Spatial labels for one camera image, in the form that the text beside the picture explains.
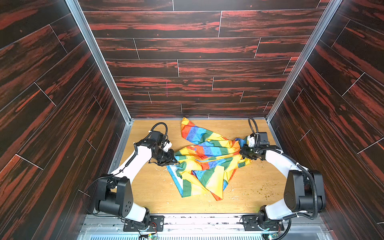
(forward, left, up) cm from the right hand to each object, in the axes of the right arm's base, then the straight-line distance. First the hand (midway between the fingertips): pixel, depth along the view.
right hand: (243, 150), depth 93 cm
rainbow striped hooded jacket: (-9, +21, -4) cm, 23 cm away
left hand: (-11, +40, +5) cm, 42 cm away
